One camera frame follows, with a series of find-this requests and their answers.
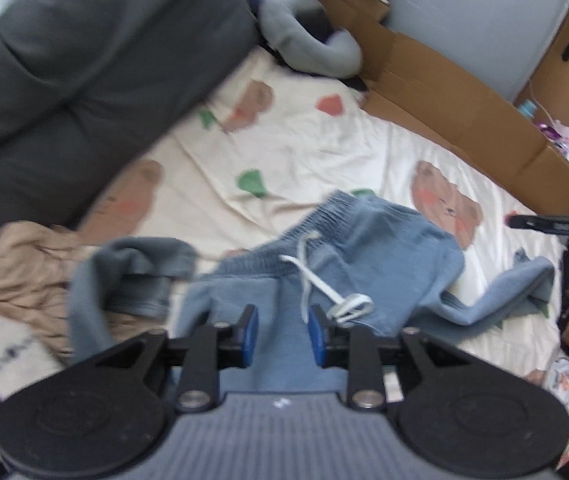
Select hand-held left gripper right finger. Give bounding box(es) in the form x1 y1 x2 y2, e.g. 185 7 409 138
307 305 470 411

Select grey neck pillow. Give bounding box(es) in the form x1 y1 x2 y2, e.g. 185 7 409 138
259 0 365 78

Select flattened cardboard sheet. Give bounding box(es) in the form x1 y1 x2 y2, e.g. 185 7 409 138
315 0 569 216

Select beige garment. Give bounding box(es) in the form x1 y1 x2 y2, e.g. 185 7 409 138
0 222 115 346

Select tall cardboard panel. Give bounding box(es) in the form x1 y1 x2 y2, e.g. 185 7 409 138
515 0 569 128

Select grey refrigerator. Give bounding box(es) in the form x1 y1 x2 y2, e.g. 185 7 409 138
382 0 569 103

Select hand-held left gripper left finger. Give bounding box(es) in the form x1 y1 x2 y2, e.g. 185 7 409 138
97 304 260 411

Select light blue jeans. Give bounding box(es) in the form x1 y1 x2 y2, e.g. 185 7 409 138
67 190 558 396

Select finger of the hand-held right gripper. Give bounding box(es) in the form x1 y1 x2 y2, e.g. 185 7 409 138
506 214 550 233

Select cream bear print blanket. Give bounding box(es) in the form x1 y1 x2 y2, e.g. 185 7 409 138
77 50 569 411

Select white purple detergent bag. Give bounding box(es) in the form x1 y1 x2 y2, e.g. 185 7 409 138
537 120 569 153

